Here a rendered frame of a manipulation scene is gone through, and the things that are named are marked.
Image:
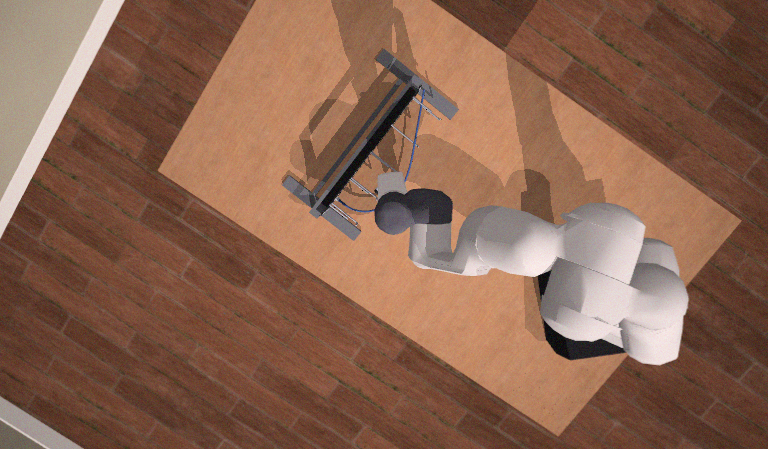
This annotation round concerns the grey metal rack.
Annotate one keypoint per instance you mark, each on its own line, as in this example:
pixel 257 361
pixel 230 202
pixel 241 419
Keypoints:
pixel 322 206

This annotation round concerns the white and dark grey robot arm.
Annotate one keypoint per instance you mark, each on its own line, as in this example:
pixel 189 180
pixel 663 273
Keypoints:
pixel 596 250

